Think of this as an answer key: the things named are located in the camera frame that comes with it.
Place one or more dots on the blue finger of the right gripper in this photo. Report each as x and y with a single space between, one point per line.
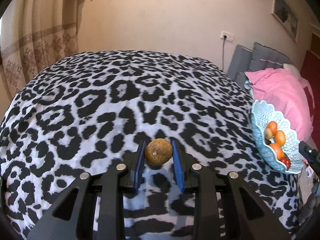
308 153

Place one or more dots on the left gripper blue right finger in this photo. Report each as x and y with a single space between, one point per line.
193 178

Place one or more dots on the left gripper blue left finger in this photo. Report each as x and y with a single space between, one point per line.
123 178

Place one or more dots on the large red tomato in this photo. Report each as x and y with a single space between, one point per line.
286 161

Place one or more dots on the small orange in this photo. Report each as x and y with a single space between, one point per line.
279 138
277 149

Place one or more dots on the brown round fruit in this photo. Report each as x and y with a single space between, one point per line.
268 134
158 152

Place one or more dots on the large orange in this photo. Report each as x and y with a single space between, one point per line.
273 127

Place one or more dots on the light blue lattice fruit basket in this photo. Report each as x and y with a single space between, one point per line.
261 114

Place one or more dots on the pink blanket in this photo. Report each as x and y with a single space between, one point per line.
290 95

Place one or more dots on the leopard print table cloth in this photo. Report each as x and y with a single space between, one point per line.
85 112

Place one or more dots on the white pillow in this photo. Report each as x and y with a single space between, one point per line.
292 70

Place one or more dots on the beige patterned curtain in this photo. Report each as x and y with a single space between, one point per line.
34 35

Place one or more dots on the white wall socket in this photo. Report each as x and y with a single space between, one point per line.
227 36

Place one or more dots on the framed wall picture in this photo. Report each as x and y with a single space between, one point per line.
282 12

